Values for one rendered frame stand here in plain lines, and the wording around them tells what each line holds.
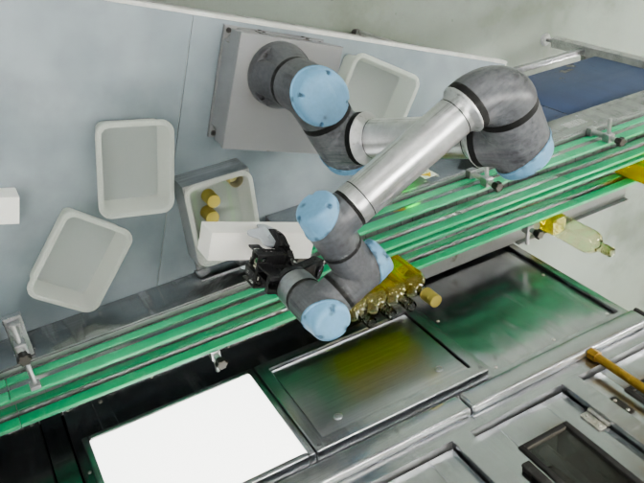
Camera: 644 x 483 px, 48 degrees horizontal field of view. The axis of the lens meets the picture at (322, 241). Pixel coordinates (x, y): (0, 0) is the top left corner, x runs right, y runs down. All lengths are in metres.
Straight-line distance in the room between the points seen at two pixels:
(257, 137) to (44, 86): 0.47
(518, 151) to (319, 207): 0.40
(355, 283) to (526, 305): 0.90
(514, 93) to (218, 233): 0.62
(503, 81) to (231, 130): 0.68
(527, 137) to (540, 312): 0.81
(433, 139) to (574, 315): 0.95
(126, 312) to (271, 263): 0.54
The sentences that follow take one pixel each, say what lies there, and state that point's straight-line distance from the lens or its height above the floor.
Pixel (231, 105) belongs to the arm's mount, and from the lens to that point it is 1.68.
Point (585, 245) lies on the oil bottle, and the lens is 2.26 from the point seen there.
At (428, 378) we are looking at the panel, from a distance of 1.77.
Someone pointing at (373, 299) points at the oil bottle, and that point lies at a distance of 1.78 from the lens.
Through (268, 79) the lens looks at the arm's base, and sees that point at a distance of 1.62.
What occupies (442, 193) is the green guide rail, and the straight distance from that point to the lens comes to 2.01.
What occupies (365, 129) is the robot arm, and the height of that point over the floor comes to 1.11.
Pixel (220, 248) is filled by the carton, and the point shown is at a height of 1.12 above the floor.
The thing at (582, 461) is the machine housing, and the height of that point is 1.61.
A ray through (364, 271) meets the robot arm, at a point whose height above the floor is 1.43.
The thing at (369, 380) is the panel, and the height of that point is 1.19.
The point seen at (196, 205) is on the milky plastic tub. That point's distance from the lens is 1.82.
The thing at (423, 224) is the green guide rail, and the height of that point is 0.91.
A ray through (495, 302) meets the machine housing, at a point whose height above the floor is 1.08.
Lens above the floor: 2.36
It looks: 51 degrees down
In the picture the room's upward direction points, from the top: 130 degrees clockwise
